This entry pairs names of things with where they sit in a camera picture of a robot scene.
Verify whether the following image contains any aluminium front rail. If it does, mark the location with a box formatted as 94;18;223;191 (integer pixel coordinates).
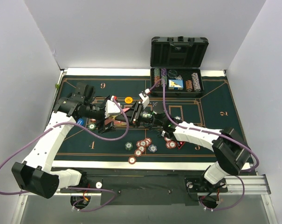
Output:
35;175;271;199

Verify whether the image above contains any blue small blind button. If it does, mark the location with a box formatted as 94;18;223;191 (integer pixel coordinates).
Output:
77;119;84;125

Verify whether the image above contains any green poker chip stack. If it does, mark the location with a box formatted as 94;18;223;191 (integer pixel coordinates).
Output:
125;142;133;151

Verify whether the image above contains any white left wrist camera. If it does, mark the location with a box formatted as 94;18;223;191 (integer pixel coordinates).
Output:
104;100;121;119

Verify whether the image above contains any moved red chip group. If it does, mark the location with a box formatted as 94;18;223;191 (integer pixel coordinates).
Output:
164;137;177;149

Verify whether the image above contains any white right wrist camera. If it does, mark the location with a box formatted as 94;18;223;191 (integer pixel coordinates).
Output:
139;89;150;108

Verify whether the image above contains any black dealer button in case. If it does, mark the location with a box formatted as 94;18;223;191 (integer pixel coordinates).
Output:
168;69;178;78

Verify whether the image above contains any dark green poker table mat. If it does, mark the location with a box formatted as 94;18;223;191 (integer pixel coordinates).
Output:
55;76;243;162

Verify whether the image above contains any red poker chip stack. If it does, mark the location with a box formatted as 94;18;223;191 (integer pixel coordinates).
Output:
134;138;152;157

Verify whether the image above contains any green orange chip row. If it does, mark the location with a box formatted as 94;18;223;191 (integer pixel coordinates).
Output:
154;68;160;88

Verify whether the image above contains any blue boxed card deck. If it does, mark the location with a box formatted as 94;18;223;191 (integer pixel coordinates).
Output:
168;79;184;90

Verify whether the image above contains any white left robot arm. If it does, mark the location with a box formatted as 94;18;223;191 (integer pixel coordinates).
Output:
12;83;124;199

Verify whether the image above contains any black poker chip case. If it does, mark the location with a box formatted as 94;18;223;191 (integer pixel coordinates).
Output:
150;36;209;98

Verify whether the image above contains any blue poker chip stack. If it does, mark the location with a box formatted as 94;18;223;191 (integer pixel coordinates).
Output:
148;144;157;153

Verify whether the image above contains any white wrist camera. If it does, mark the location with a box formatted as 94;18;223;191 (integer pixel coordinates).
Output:
104;100;121;119
139;89;150;108

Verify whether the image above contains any orange chip row in case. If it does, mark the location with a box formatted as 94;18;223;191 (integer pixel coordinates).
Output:
185;80;193;92

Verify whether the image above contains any red playing card deck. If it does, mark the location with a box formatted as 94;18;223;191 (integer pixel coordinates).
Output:
104;114;126;127

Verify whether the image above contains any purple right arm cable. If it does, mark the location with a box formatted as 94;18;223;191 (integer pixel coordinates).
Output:
147;77;260;212

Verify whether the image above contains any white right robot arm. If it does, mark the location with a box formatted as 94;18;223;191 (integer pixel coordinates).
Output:
116;103;250;191

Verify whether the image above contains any orange big blind button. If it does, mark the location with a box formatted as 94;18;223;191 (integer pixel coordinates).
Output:
124;97;133;104

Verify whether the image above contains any purple chip row in case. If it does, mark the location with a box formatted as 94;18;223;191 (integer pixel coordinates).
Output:
191;73;201;92

